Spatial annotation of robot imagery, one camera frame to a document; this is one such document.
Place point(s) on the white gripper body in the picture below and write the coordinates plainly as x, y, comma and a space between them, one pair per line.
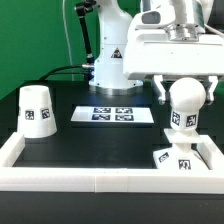
150, 51

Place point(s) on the white U-shaped fence frame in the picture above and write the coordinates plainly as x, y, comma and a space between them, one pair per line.
108, 180

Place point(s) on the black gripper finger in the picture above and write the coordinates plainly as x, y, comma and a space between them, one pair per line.
210, 86
163, 95

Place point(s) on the white lamp shade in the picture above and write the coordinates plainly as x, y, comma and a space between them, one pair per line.
36, 118

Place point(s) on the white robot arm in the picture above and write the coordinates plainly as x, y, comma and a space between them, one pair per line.
190, 20

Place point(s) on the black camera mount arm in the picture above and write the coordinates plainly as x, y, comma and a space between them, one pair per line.
82, 8

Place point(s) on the white marker tag plate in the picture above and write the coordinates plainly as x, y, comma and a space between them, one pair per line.
112, 114

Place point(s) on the white lamp base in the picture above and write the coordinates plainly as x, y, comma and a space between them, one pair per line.
180, 156

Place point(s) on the white lamp bulb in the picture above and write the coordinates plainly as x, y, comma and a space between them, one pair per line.
187, 96

